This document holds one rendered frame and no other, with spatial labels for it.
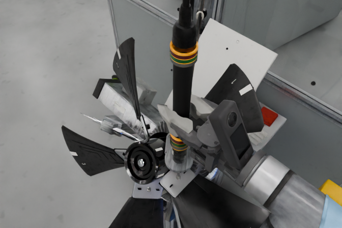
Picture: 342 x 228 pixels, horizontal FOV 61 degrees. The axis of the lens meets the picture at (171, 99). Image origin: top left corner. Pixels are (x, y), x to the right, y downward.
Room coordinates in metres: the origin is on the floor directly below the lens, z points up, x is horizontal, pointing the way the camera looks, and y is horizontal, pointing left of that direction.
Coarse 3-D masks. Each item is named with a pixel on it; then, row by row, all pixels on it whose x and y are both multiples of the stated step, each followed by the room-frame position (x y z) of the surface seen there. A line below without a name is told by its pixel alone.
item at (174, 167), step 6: (168, 150) 0.36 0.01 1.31; (168, 156) 0.34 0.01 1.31; (186, 156) 0.34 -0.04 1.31; (168, 162) 0.33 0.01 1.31; (174, 162) 0.33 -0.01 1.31; (186, 162) 0.33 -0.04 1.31; (192, 162) 0.33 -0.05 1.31; (168, 168) 0.32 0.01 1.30; (174, 168) 0.31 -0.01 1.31; (180, 168) 0.31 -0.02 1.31; (186, 168) 0.31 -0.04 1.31
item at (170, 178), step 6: (168, 174) 0.35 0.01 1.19; (174, 174) 0.35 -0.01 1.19; (180, 174) 0.35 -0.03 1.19; (186, 174) 0.35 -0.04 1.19; (192, 174) 0.35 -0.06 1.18; (162, 180) 0.33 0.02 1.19; (168, 180) 0.33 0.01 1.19; (174, 180) 0.34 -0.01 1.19; (180, 180) 0.34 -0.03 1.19; (186, 180) 0.34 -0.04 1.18; (168, 186) 0.32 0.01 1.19; (174, 186) 0.32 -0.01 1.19; (180, 186) 0.32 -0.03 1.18; (174, 192) 0.30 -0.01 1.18
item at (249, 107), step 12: (228, 72) 0.55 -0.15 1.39; (240, 72) 0.53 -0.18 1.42; (216, 84) 0.54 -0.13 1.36; (228, 84) 0.51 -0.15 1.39; (240, 84) 0.49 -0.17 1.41; (216, 96) 0.49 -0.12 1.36; (228, 96) 0.47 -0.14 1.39; (240, 96) 0.45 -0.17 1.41; (252, 96) 0.44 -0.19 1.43; (240, 108) 0.42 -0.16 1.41; (252, 108) 0.41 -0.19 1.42; (192, 120) 0.45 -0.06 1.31; (252, 120) 0.38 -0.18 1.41; (252, 132) 0.35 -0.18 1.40
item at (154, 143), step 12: (168, 132) 0.49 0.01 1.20; (132, 144) 0.42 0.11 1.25; (144, 144) 0.40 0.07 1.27; (156, 144) 0.41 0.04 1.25; (132, 156) 0.39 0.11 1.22; (144, 156) 0.38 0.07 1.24; (156, 156) 0.37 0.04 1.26; (132, 168) 0.37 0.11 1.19; (144, 168) 0.36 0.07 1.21; (156, 168) 0.34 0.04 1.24; (144, 180) 0.33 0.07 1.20; (156, 180) 0.33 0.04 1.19
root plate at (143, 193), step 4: (136, 184) 0.35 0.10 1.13; (140, 184) 0.35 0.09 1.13; (148, 184) 0.35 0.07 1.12; (152, 184) 0.35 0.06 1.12; (156, 184) 0.35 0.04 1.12; (136, 188) 0.34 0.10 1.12; (144, 188) 0.34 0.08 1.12; (152, 188) 0.34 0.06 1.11; (156, 188) 0.35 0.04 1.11; (160, 188) 0.35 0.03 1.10; (136, 192) 0.33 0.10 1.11; (140, 192) 0.33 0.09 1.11; (144, 192) 0.33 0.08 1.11; (148, 192) 0.33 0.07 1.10; (152, 192) 0.34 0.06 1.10; (156, 192) 0.34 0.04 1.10; (160, 192) 0.34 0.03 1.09; (132, 196) 0.32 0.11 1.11; (136, 196) 0.32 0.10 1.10; (140, 196) 0.32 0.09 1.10; (144, 196) 0.32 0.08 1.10; (148, 196) 0.33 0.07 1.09; (152, 196) 0.33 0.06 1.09; (156, 196) 0.33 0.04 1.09; (160, 196) 0.33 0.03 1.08
